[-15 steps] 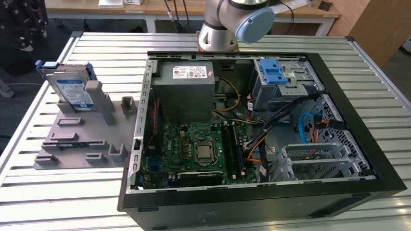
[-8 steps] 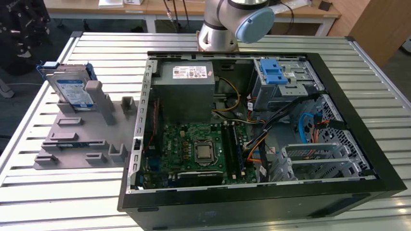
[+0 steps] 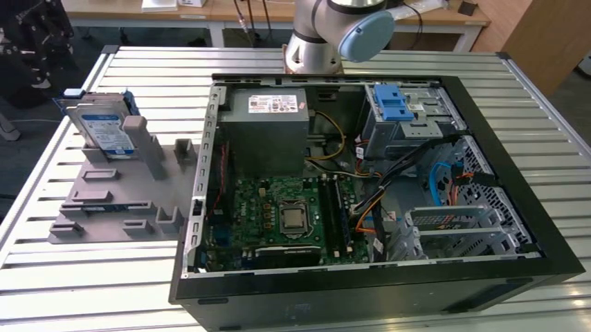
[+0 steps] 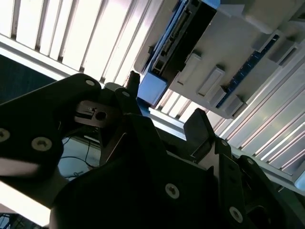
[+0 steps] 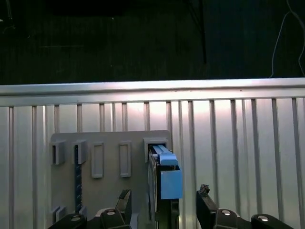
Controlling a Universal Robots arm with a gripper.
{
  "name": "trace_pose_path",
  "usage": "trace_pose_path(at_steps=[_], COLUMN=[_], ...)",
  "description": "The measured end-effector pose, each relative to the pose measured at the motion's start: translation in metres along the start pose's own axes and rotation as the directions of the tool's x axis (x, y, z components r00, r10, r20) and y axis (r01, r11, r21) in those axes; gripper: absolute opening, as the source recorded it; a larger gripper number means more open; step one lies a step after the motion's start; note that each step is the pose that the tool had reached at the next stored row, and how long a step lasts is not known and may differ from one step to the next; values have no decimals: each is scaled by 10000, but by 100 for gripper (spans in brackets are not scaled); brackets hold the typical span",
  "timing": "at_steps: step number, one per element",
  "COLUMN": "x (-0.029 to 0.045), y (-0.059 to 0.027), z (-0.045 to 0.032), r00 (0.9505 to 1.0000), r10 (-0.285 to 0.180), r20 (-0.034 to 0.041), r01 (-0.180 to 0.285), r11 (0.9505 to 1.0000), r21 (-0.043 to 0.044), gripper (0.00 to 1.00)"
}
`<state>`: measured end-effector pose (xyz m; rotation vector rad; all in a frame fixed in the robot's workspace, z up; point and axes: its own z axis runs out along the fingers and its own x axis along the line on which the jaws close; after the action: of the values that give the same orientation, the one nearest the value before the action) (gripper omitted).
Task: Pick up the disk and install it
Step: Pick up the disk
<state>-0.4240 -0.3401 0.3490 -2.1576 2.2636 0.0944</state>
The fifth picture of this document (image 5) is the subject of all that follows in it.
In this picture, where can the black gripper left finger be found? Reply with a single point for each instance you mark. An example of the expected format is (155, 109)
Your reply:
(112, 219)

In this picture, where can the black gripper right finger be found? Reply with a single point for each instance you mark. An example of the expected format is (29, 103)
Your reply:
(207, 214)

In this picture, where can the hard disk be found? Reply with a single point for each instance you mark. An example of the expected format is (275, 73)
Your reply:
(170, 186)

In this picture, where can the grey parts rack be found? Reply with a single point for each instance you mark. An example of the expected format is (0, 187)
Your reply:
(107, 190)

